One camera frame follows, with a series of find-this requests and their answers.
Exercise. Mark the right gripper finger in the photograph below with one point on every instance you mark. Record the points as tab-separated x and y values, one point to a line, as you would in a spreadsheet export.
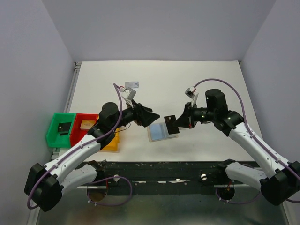
182	122
186	112

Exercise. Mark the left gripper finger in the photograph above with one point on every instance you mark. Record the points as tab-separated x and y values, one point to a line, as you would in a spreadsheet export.
144	110
148	118

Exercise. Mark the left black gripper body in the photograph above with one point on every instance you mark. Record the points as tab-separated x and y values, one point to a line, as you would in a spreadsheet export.
137	117

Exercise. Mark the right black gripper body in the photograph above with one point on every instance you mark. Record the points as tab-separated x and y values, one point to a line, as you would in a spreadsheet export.
194	116

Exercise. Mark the black credit card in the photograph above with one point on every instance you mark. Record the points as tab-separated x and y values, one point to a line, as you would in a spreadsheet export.
171	128

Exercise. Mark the beige card holder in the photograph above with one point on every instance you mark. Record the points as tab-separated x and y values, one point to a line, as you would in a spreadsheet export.
159	132

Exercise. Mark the silver credit card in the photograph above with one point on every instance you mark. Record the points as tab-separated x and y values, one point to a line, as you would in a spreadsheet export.
132	85

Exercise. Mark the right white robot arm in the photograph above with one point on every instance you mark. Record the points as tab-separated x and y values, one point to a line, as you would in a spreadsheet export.
277	179

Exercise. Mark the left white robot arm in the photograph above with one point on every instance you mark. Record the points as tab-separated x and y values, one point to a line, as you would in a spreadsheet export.
46	184

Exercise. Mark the yellow plastic bin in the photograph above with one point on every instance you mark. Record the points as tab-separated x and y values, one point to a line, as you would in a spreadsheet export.
113	145

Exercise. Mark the tan item in red bin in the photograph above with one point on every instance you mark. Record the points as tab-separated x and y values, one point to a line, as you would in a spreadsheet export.
87	124

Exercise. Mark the red plastic bin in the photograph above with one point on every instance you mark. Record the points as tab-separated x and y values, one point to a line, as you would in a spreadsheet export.
77	134

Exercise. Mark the black item in green bin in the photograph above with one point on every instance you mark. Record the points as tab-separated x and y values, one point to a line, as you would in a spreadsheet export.
64	128

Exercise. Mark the green plastic bin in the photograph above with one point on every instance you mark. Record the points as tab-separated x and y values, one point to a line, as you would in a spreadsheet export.
53	139

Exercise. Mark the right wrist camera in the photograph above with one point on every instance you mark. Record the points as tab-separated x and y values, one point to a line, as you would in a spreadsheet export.
192	94

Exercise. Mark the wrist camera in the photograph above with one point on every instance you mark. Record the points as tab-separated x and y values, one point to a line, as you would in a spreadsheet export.
192	94
127	94

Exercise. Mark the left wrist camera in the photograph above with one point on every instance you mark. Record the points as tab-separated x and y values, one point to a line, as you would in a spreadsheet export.
127	94

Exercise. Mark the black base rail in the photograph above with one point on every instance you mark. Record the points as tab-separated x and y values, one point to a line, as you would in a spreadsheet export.
160	178

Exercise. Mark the aluminium side rail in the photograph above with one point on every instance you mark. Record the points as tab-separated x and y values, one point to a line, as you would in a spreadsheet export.
72	87

